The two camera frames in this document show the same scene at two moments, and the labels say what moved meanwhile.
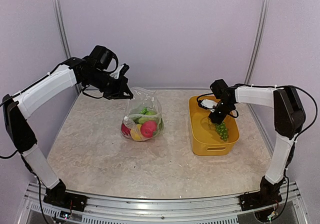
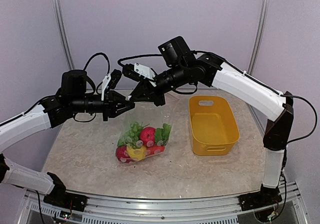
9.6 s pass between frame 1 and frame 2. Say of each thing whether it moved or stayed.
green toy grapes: moved
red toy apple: moved
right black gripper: moved
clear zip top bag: moved
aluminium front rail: stayed
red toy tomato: moved
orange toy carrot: moved
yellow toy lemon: moved
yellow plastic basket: stayed
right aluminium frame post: stayed
